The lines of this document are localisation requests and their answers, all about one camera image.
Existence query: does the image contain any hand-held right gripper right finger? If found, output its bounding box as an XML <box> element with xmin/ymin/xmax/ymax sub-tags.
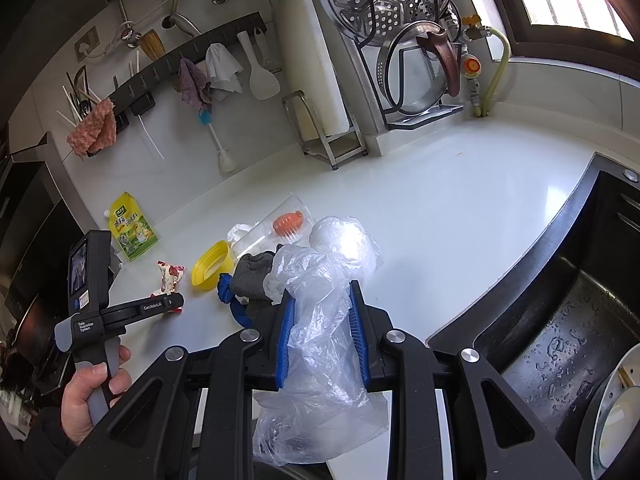
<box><xmin>348</xmin><ymin>280</ymin><xmax>585</xmax><ymax>480</ymax></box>

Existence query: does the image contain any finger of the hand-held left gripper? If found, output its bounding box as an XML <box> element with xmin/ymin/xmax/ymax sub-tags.
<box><xmin>127</xmin><ymin>293</ymin><xmax>185</xmax><ymax>322</ymax></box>

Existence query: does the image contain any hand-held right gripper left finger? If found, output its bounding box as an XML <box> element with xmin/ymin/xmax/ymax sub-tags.
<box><xmin>55</xmin><ymin>290</ymin><xmax>297</xmax><ymax>480</ymax></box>

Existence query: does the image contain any clear plastic bag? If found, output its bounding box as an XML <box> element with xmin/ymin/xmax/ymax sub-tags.
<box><xmin>251</xmin><ymin>215</ymin><xmax>390</xmax><ymax>470</ymax></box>

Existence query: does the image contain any white plastic bag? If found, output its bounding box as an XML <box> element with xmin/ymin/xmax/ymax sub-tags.
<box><xmin>227</xmin><ymin>222</ymin><xmax>261</xmax><ymax>248</ymax></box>

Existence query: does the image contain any orange ribbed plastic piece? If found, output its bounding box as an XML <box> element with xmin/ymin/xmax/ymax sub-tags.
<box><xmin>272</xmin><ymin>212</ymin><xmax>305</xmax><ymax>236</ymax></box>

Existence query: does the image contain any person's left forearm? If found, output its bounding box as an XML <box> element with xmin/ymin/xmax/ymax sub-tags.
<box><xmin>0</xmin><ymin>402</ymin><xmax>81</xmax><ymax>480</ymax></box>

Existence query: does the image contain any person's left hand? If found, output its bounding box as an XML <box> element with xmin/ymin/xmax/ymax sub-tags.
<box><xmin>60</xmin><ymin>347</ymin><xmax>132</xmax><ymax>447</ymax></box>

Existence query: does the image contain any red and white snack wrapper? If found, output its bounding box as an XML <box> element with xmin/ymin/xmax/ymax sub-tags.
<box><xmin>151</xmin><ymin>260</ymin><xmax>187</xmax><ymax>312</ymax></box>

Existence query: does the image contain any yellow plastic bowl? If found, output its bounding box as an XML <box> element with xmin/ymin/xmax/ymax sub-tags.
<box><xmin>192</xmin><ymin>240</ymin><xmax>235</xmax><ymax>294</ymax></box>

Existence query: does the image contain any blue cloth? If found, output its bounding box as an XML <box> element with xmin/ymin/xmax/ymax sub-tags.
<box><xmin>217</xmin><ymin>273</ymin><xmax>262</xmax><ymax>332</ymax></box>

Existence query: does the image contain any yellow seasoning pouch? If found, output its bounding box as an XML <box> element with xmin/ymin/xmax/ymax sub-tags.
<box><xmin>104</xmin><ymin>190</ymin><xmax>159</xmax><ymax>262</ymax></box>

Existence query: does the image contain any grey cloth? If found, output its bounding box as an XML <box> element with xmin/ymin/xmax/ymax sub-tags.
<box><xmin>231</xmin><ymin>250</ymin><xmax>282</xmax><ymax>304</ymax></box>

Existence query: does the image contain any clear plastic packaging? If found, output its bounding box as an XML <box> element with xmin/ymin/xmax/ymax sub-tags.
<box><xmin>227</xmin><ymin>194</ymin><xmax>314</xmax><ymax>261</ymax></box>

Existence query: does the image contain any pink hanging cloth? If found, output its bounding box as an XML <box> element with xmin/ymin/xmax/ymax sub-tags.
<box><xmin>66</xmin><ymin>98</ymin><xmax>117</xmax><ymax>162</ymax></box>

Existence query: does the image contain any white bottle brush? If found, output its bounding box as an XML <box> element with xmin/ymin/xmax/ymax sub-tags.
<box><xmin>197</xmin><ymin>109</ymin><xmax>239</xmax><ymax>174</ymax></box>

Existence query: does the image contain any steel cutting board stand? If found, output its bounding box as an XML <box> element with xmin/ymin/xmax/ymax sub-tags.
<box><xmin>281</xmin><ymin>90</ymin><xmax>370</xmax><ymax>171</ymax></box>

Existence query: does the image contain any bundle of chopsticks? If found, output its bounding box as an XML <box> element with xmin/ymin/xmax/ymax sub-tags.
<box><xmin>56</xmin><ymin>64</ymin><xmax>103</xmax><ymax>128</ymax></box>

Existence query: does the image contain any black sink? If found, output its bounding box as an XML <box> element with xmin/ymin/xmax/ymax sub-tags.
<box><xmin>425</xmin><ymin>152</ymin><xmax>640</xmax><ymax>480</ymax></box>

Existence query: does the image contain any purple hanging cloth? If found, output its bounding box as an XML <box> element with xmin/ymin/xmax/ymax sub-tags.
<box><xmin>177</xmin><ymin>57</ymin><xmax>212</xmax><ymax>112</ymax></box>

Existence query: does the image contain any black lid rack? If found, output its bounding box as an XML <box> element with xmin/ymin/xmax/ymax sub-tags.
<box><xmin>350</xmin><ymin>0</ymin><xmax>467</xmax><ymax>132</ymax></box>

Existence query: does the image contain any white hanging cloth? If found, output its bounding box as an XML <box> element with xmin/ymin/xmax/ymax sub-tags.
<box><xmin>204</xmin><ymin>42</ymin><xmax>245</xmax><ymax>104</ymax></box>

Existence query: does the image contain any white rice paddle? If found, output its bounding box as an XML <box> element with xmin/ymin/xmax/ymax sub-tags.
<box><xmin>236</xmin><ymin>30</ymin><xmax>279</xmax><ymax>101</ymax></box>

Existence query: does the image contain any bamboo pot brush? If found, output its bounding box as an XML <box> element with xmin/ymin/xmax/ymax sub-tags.
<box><xmin>137</xmin><ymin>28</ymin><xmax>166</xmax><ymax>61</ymax></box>

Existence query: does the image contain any white cutting board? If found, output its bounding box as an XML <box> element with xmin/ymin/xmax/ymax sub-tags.
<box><xmin>276</xmin><ymin>0</ymin><xmax>362</xmax><ymax>139</ymax></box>

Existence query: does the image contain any gas valve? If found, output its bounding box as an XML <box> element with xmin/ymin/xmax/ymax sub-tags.
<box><xmin>459</xmin><ymin>14</ymin><xmax>492</xmax><ymax>113</ymax></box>

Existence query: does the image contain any black wall box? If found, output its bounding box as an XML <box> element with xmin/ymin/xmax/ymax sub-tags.
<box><xmin>130</xmin><ymin>92</ymin><xmax>156</xmax><ymax>117</ymax></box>

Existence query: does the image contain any wall socket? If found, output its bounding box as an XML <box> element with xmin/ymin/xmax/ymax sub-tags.
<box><xmin>74</xmin><ymin>27</ymin><xmax>102</xmax><ymax>64</ymax></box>

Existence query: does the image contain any black wall rack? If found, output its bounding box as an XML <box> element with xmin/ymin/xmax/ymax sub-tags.
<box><xmin>107</xmin><ymin>12</ymin><xmax>269</xmax><ymax>107</ymax></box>

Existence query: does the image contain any brown wooden handle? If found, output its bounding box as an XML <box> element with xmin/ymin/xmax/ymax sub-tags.
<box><xmin>417</xmin><ymin>30</ymin><xmax>462</xmax><ymax>98</ymax></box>

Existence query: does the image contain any yellow green hose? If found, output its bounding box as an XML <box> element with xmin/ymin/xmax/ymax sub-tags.
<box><xmin>472</xmin><ymin>26</ymin><xmax>512</xmax><ymax>119</ymax></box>

